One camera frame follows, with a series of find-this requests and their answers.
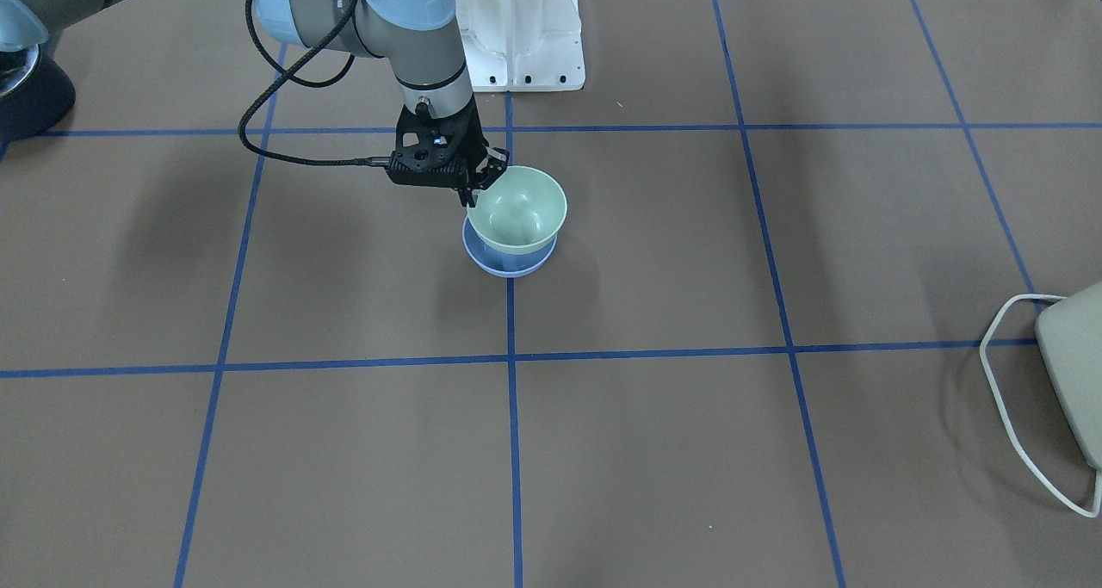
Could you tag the blue saucepan with lid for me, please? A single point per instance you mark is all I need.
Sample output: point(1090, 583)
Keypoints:
point(37, 94)

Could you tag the green bowl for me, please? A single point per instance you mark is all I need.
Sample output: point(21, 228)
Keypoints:
point(521, 212)

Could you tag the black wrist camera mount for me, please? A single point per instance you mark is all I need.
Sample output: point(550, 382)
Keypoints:
point(409, 163)

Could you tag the blue bowl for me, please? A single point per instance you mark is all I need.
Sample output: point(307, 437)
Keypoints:
point(504, 265)

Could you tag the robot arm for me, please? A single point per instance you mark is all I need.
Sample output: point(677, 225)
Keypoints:
point(312, 43)

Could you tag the brown table mat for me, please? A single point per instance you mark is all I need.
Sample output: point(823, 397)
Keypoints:
point(750, 361)

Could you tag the beige toaster appliance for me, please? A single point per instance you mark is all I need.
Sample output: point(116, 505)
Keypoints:
point(1069, 336)

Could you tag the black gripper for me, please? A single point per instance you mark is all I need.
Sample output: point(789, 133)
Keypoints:
point(493, 165)

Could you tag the white pedestal base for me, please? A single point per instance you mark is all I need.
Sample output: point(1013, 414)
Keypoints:
point(523, 45)

